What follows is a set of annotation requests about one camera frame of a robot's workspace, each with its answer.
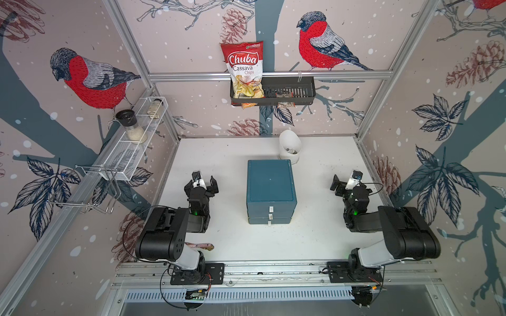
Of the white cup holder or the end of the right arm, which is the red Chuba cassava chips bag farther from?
the end of the right arm

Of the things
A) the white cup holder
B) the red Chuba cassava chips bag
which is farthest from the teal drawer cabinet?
the red Chuba cassava chips bag

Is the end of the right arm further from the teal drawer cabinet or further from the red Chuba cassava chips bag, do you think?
the red Chuba cassava chips bag

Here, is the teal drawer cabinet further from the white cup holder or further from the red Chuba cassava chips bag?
the red Chuba cassava chips bag

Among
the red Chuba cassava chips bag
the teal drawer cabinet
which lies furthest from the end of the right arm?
the red Chuba cassava chips bag

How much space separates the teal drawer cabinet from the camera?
720mm

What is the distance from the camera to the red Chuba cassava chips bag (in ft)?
2.72

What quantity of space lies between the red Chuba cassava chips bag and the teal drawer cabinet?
1.10 ft
